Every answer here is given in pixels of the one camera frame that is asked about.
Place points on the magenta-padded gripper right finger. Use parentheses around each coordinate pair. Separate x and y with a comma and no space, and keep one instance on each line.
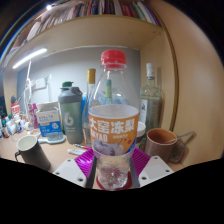
(155,168)

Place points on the white wall power outlet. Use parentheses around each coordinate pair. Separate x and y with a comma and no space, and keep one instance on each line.
(40,83)

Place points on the flat round red coaster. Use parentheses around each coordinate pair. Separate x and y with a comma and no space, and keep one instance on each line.
(99,184)

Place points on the red and white canister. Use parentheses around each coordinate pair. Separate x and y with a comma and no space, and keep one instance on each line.
(15,108)

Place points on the grey shaker bottle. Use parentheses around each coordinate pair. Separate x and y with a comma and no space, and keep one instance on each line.
(70,115)

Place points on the magenta pouch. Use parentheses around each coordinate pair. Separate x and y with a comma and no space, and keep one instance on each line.
(33,115)

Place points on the teal hair brush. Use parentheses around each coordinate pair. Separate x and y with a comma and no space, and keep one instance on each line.
(51,137)

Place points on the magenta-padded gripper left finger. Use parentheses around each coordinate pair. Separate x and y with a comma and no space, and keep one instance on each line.
(71,170)

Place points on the white ceiling tube light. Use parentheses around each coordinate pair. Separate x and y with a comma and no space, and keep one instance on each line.
(49,6)

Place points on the tall clear glass bottle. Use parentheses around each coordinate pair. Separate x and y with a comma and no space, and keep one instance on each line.
(150,100)

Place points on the pink pen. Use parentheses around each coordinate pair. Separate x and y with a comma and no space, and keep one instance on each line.
(81,146)

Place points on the white and blue carton box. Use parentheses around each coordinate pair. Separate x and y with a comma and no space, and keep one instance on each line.
(49,120)

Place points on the white light bar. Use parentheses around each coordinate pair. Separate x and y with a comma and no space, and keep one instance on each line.
(29,57)

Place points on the metal spoon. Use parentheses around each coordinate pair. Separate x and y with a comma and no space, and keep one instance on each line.
(181,136)

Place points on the white marker pen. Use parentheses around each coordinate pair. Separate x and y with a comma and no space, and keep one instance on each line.
(76,152)

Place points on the clear bottle with red cap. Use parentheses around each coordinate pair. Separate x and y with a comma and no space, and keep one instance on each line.
(113,130)

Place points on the brown jar with white lid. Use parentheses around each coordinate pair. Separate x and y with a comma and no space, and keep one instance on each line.
(141,128)

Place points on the black mug with white inside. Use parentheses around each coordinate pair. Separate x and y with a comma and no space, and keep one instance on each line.
(31,153)

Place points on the brown mug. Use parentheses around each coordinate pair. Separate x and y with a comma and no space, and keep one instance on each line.
(159,145)

